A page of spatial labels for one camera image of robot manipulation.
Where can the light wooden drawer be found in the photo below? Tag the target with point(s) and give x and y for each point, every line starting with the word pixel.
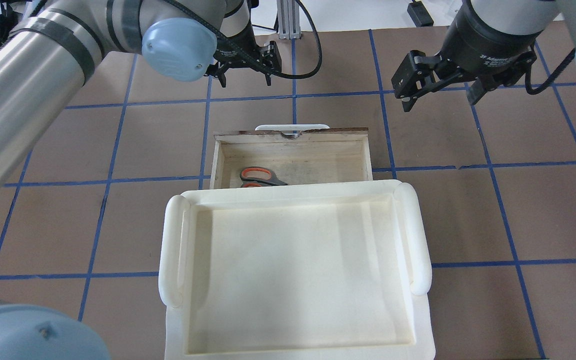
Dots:
pixel 297 154

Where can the grey orange scissors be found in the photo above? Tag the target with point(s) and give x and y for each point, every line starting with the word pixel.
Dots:
pixel 256 177

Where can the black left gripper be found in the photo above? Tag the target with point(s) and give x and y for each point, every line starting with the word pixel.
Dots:
pixel 231 50

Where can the white plastic tray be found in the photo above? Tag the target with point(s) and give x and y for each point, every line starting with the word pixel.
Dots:
pixel 335 271

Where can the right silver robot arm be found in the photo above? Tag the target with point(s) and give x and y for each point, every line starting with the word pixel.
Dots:
pixel 547 12

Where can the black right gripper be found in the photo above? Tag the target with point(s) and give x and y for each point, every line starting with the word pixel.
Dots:
pixel 485 47

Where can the aluminium frame post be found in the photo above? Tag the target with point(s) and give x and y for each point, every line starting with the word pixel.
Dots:
pixel 288 20

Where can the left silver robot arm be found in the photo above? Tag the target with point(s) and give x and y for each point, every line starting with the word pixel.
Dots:
pixel 50 56

